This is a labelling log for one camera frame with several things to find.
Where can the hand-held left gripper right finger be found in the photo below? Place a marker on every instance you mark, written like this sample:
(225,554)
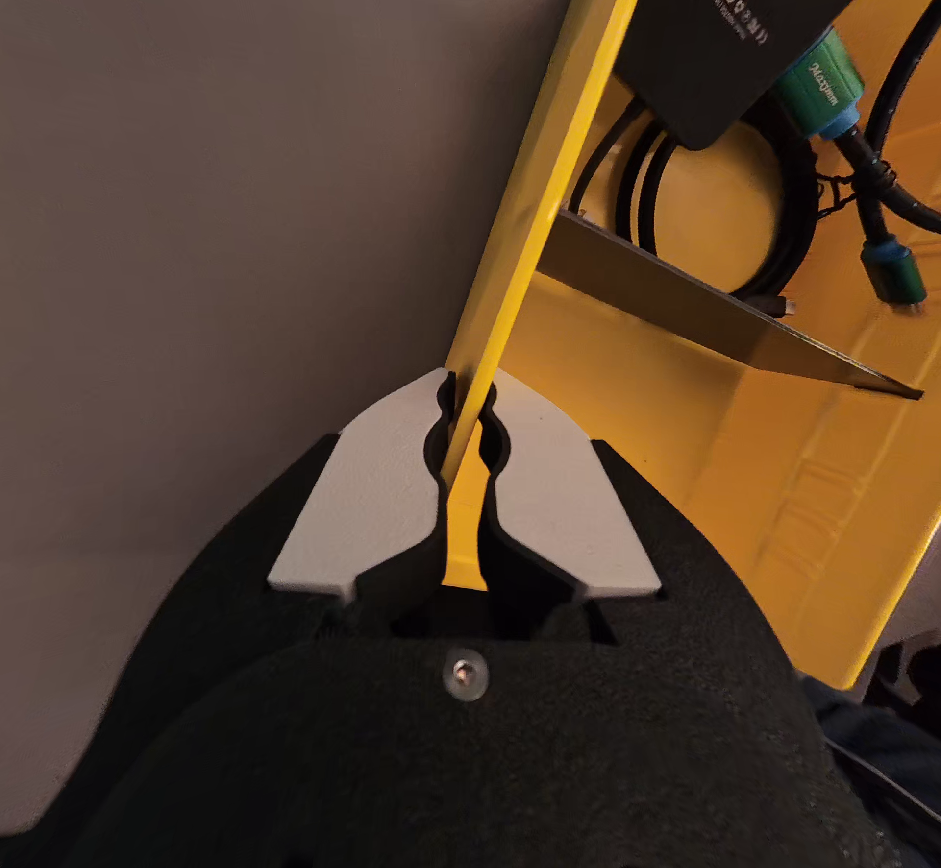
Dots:
(581,516)

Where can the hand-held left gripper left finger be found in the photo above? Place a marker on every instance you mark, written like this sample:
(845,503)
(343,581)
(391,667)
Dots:
(353,516)

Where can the yellow plastic bin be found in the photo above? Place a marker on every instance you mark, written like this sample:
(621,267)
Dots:
(824,516)

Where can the black square adapter hub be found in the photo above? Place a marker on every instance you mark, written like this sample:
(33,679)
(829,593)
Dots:
(721,45)

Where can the dark bin divider panel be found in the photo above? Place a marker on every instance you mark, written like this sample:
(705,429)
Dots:
(691,310)

